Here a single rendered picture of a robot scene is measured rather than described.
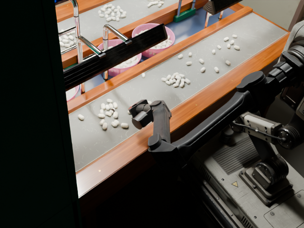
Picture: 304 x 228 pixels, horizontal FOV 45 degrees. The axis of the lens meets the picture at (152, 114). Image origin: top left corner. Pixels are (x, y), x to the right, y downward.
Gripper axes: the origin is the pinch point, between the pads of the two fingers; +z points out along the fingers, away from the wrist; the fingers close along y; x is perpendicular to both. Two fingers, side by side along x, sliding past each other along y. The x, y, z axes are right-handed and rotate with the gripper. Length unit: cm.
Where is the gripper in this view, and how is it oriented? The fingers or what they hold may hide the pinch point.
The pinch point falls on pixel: (130, 110)
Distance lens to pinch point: 174.4
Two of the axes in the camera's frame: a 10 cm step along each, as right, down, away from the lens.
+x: 3.7, 8.8, 3.0
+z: -6.0, -0.3, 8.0
